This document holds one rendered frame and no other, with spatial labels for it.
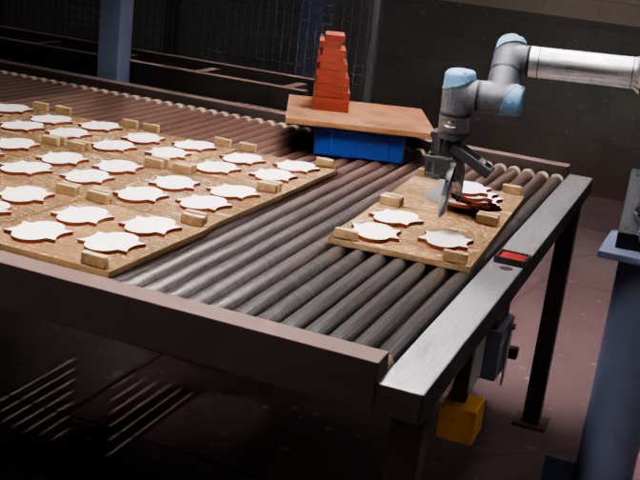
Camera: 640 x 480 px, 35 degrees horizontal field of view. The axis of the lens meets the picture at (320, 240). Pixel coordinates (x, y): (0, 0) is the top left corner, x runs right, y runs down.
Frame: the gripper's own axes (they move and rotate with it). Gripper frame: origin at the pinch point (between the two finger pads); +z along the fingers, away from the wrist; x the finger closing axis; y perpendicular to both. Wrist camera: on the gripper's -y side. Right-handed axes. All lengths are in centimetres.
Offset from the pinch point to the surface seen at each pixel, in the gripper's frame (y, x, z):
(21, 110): 159, -28, 8
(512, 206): -6.4, -43.0, 10.1
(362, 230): 16.7, 17.3, 3.6
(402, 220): 12.1, 1.2, 5.1
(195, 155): 88, -23, 8
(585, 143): 44, -505, 108
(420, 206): 14.5, -20.8, 8.2
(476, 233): -6.0, -5.7, 6.8
